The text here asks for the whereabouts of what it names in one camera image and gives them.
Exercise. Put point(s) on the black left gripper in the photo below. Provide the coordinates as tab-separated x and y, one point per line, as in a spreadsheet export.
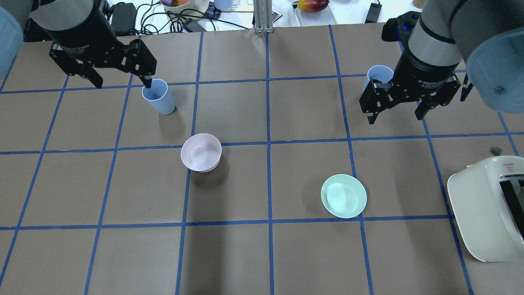
84	30

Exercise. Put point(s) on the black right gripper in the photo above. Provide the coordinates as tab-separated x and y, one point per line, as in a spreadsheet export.
428	71

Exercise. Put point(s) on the light blue cup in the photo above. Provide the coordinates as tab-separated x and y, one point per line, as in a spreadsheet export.
159	97
378	72

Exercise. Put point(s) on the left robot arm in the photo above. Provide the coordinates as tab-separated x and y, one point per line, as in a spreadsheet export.
50	15

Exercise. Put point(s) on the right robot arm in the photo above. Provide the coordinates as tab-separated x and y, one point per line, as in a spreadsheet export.
452	45

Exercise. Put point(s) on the black power adapter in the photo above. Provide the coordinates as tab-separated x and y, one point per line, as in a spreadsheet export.
123	18

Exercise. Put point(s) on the white bowl with blocks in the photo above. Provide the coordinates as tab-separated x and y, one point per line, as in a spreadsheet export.
190	8

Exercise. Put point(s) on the mint green bowl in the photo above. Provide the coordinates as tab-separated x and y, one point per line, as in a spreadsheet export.
344	196

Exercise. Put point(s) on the cream toaster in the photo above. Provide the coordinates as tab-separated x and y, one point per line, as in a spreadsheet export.
487	200

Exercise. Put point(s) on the mango fruit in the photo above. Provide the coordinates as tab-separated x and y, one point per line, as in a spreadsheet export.
312	5

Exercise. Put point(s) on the remote control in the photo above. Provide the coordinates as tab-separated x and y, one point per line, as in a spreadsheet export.
276	15

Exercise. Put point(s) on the aluminium frame post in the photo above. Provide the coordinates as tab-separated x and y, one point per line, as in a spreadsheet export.
263	16

